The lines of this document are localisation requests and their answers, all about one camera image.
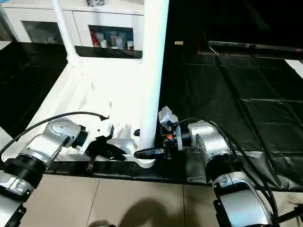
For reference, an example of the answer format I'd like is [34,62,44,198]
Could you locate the white plastic table top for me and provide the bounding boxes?
[1,53,159,170]

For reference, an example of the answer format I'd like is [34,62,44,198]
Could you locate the white plastic table leg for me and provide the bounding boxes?
[51,0,81,67]
[0,125,14,143]
[139,0,170,152]

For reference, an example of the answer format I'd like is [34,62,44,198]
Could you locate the black work mat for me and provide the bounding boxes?
[0,41,303,192]

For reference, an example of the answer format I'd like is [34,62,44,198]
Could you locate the red labelled package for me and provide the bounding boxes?
[91,29,99,47]

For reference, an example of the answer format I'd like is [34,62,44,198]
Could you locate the white glass-door cabinet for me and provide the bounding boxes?
[3,0,145,52]

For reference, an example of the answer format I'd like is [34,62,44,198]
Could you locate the black tripod stand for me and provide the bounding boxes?
[276,205,303,223]

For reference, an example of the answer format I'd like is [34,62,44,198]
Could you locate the white flat strip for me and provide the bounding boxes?
[285,59,303,78]

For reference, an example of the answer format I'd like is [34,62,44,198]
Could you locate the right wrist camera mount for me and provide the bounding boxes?
[158,106,183,152]

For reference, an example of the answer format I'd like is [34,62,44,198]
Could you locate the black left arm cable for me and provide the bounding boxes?
[0,112,110,154]

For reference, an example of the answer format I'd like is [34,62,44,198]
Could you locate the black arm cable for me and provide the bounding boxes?
[176,117,279,224]
[0,112,110,154]

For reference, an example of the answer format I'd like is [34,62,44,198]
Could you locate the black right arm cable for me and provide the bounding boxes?
[176,117,279,224]

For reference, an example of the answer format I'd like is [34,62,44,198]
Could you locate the black metal rail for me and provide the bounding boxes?
[208,41,303,53]

